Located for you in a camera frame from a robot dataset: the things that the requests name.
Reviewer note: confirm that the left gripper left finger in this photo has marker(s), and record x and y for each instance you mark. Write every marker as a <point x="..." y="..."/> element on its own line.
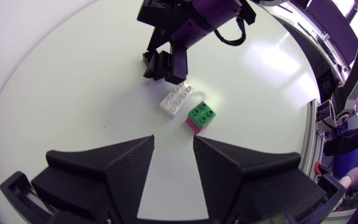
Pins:
<point x="104" y="186"/>

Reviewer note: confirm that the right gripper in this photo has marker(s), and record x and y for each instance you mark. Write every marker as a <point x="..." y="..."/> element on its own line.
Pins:
<point x="172" y="18"/>

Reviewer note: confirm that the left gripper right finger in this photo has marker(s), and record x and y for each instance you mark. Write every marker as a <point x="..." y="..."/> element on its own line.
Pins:
<point x="244" y="186"/>

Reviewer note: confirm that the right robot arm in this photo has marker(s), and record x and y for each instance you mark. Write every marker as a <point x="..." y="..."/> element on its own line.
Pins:
<point x="219" y="11"/>

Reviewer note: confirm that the white toy brick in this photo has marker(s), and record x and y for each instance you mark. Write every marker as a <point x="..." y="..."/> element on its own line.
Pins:
<point x="174" y="101"/>

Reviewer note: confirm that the green toy brick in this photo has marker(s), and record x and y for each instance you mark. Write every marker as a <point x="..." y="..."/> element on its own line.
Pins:
<point x="201" y="115"/>

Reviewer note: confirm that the pink toy brick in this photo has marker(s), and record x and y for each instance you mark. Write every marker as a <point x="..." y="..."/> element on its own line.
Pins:
<point x="193" y="126"/>

